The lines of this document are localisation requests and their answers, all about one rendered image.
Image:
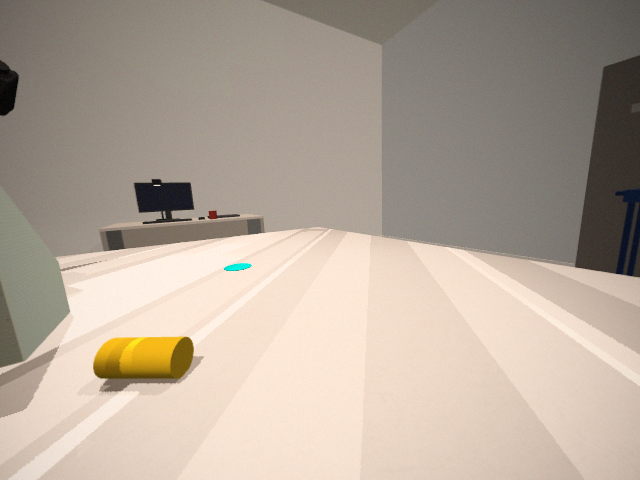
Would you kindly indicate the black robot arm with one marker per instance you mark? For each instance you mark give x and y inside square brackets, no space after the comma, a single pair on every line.
[8,88]

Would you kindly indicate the cyan circle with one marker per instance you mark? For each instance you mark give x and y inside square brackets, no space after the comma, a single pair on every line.
[236,267]

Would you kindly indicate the yellow cylinder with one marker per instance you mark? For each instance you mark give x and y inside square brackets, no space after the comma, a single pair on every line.
[144,357]

